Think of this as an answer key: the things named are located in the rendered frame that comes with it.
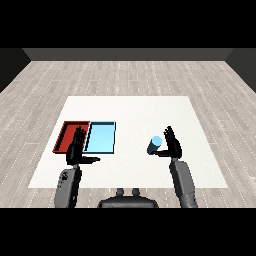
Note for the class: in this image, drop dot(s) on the red shallow open box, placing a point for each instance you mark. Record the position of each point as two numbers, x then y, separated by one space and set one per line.
66 135

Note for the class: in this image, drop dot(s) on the dark grey robot body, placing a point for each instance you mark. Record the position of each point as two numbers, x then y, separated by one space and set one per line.
128 200

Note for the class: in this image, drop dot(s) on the light blue shallow open box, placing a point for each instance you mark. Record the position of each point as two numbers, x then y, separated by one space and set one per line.
101 137

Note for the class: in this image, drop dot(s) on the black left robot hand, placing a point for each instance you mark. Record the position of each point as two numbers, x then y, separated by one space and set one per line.
74 151

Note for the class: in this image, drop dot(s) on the small blue can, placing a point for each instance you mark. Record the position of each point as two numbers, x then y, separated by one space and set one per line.
154 145

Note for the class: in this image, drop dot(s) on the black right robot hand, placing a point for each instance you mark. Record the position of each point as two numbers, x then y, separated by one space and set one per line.
173 146

